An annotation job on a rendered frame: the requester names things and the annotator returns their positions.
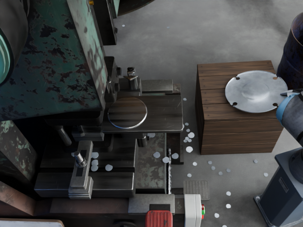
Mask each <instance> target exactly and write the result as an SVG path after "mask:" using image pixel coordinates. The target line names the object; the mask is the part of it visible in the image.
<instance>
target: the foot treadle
mask: <svg viewBox="0 0 303 227"><path fill-rule="evenodd" d="M183 184H184V187H183V188H172V189H171V194H174V195H185V194H200V197H201V201H208V200H209V199H210V194H209V184H208V181H207V180H184V182H183Z"/></svg>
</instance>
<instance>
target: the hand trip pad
mask: <svg viewBox="0 0 303 227"><path fill-rule="evenodd" d="M145 227H173V216H172V213H171V212H170V211H168V210H149V211H147V213H146V215H145Z"/></svg>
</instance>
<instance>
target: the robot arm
mask: <svg viewBox="0 0 303 227"><path fill-rule="evenodd" d="M280 95H287V97H286V98H285V99H284V100H283V101H282V102H281V104H280V105H279V107H278V108H277V111H276V118H277V119H278V121H279V122H280V123H281V125H282V126H283V127H284V128H285V129H286V130H287V131H288V132H289V133H290V134H291V135H292V136H293V138H294V139H295V140H296V141H297V142H298V143H299V144H300V145H301V146H302V147H303V88H300V89H293V90H289V91H284V92H281V93H280ZM289 169H290V172H291V174H292V175H293V177H294V178H295V179H296V180H297V181H299V182H300V183H302V184H303V148H302V149H300V150H298V151H296V152H295V153H294V154H293V155H292V157H291V158H290V160H289Z"/></svg>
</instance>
